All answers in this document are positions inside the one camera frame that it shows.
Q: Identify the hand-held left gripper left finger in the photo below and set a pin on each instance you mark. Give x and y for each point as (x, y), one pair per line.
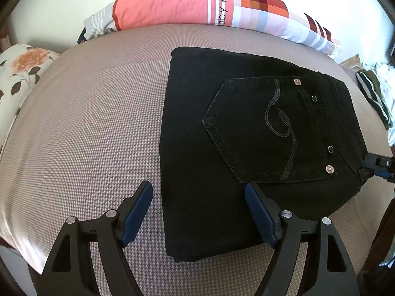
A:
(139, 212)

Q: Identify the dark patterned cloth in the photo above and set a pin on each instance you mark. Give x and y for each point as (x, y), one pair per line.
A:
(81, 35)

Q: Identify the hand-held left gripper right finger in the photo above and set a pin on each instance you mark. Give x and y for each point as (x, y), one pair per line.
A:
(257, 215)

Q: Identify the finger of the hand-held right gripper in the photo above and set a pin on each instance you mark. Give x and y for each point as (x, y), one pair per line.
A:
(378, 162)

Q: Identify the black pants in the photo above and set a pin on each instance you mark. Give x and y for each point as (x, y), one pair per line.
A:
(191, 145)

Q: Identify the striped green garment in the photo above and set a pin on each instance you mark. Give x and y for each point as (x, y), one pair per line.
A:
(370, 89)

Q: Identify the pink checked pillow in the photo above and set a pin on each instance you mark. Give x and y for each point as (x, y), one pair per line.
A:
(154, 9)

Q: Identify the dark wooden furniture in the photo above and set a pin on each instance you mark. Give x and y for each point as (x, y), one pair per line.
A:
(382, 237)

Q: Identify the white cloth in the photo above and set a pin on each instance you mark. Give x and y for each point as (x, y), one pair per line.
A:
(389, 98)

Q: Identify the grey woven bed mattress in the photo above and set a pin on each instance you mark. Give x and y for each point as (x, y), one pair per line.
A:
(92, 129)

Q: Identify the cardboard box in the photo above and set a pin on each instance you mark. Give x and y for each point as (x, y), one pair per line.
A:
(353, 61)

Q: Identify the floral pillow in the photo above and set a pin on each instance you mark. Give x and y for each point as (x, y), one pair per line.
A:
(27, 64)

